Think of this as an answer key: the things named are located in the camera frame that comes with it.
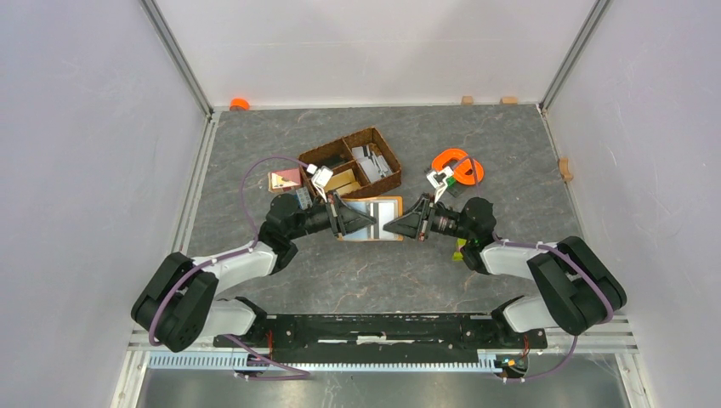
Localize orange plastic ring toy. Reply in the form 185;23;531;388
431;148;485;186

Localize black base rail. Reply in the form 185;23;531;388
239;313;548;364

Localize pink card box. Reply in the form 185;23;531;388
268;167;303;194

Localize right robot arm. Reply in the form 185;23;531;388
383;194;627;347

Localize gold VIP cards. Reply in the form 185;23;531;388
324;169;361;196

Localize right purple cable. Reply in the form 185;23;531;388
450;156;615;382

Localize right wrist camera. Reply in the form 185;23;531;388
426;167;454;203

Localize pink and green brick stack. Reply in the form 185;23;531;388
452;238;467;262

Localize silver cards pile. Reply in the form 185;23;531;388
351;144;393;183

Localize wooden clip on wall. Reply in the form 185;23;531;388
558;157;574;183

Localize orange tape roll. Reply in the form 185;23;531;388
229;98;250;111

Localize blue toy brick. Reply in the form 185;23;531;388
295;187;313;210

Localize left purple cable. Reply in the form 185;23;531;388
147;156;314;381

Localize yellow leather card holder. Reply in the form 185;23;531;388
338;195;405;242

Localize black cards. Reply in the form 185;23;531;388
307;153;349;169

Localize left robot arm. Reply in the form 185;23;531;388
131;192;377;353

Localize brown woven basket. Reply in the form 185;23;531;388
298;127;402;199

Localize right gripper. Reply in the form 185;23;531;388
383;193;473;241

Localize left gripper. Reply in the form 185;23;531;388
287;190;377;240

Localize purple cable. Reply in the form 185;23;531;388
147;156;314;381
450;156;615;382

